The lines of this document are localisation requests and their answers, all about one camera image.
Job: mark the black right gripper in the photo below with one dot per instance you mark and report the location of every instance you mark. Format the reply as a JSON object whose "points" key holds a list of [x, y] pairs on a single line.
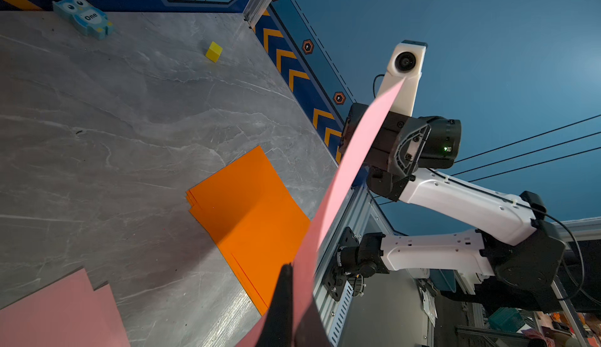
{"points": [[399, 154]]}

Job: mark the pink paper underneath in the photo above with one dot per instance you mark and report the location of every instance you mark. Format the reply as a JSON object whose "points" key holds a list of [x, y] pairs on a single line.
{"points": [[68, 312]]}

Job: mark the orange curved paper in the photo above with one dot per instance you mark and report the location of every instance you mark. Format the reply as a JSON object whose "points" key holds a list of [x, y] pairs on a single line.
{"points": [[253, 220]]}

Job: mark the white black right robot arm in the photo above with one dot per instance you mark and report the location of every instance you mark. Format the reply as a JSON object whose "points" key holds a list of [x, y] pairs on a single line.
{"points": [[511, 242]]}

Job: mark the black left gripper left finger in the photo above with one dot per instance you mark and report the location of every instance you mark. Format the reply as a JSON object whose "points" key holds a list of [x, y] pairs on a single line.
{"points": [[277, 330]]}

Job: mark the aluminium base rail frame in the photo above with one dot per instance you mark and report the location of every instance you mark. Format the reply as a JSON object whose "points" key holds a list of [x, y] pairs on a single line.
{"points": [[346, 258]]}

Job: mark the yellow cube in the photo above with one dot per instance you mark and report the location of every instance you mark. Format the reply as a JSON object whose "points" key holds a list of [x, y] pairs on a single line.
{"points": [[214, 52]]}

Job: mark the small blue toy box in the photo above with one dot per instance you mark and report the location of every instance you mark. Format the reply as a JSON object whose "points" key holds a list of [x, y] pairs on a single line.
{"points": [[86, 19]]}

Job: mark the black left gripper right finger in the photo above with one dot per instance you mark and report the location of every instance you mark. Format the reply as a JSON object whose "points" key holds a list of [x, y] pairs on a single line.
{"points": [[310, 331]]}

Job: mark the pink paper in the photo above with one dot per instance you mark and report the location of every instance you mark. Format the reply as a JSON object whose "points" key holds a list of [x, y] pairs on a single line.
{"points": [[304, 265]]}

